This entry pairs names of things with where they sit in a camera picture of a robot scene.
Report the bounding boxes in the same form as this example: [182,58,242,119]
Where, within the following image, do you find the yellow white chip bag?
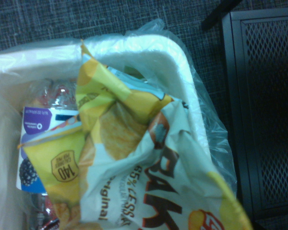
[22,39,253,230]

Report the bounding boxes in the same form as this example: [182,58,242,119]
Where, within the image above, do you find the white plastic trash bin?
[0,34,215,230]

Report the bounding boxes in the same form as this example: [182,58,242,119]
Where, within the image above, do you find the clear plastic bin liner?
[0,18,239,194]

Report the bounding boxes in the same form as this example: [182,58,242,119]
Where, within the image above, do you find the empty bottle with purple label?
[15,79,85,194]

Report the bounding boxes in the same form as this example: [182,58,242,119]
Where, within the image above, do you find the red candy wrapper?
[30,193,61,230]

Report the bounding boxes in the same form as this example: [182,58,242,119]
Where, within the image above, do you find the wooden coffee table black frame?
[201,0,288,230]

